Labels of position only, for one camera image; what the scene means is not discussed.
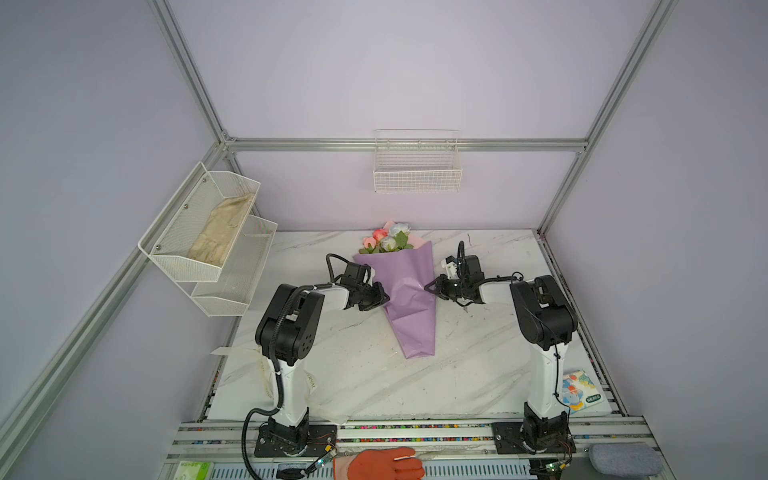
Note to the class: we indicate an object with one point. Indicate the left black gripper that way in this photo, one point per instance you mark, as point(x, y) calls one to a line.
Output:
point(379, 297)

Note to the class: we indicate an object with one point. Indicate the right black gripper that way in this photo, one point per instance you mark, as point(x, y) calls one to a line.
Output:
point(442, 283)

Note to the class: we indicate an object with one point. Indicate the pink purple wrapping paper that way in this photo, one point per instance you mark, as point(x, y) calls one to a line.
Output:
point(411, 311)

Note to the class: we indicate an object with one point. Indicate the light pink fake rose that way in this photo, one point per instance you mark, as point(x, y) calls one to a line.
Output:
point(369, 244)

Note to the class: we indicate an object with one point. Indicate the white fake rose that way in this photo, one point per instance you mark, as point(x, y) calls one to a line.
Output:
point(399, 234)

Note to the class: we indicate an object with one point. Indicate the deep pink fake rose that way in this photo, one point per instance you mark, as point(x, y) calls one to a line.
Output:
point(380, 234)

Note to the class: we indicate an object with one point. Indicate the cream ribbon roll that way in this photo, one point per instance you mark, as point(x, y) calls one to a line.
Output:
point(248, 381)

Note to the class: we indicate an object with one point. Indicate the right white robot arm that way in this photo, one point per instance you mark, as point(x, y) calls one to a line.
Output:
point(545, 320)

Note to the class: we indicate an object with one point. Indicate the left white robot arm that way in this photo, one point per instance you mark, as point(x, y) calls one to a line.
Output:
point(286, 334)

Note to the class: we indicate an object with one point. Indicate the lower white mesh shelf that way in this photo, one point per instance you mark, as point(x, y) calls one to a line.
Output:
point(232, 293)

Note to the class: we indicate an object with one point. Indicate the white mesh shelf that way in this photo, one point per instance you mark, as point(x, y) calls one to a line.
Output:
point(232, 293)
point(191, 240)

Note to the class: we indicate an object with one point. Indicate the orange rubber glove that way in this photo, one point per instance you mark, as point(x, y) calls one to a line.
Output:
point(388, 464)

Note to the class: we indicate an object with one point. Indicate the beige cloth in shelf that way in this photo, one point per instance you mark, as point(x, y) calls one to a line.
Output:
point(218, 235)

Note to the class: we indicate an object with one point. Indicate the colourful tissue pack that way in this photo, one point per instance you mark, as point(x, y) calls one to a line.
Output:
point(579, 392)

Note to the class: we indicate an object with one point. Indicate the upper white mesh shelf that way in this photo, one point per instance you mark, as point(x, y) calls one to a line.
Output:
point(191, 240)

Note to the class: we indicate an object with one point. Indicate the grey cloth pad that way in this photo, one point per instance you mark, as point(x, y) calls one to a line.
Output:
point(629, 460)

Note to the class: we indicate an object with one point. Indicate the green white packet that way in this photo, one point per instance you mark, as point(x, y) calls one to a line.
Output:
point(193, 470)

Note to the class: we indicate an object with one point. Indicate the white wire wall basket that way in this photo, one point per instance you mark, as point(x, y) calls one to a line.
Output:
point(416, 161)

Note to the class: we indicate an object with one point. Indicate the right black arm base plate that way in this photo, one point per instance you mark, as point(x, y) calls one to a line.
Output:
point(534, 436)

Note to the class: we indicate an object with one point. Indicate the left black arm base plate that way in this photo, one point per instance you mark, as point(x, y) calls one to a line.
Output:
point(307, 439)

